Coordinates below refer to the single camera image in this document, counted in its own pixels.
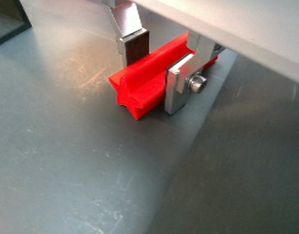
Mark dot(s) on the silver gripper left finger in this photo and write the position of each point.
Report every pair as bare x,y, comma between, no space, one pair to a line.
132,36

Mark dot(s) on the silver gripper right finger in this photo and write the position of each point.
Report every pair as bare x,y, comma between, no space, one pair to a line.
183,78

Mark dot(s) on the red star prism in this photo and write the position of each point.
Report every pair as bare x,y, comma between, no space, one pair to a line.
139,83

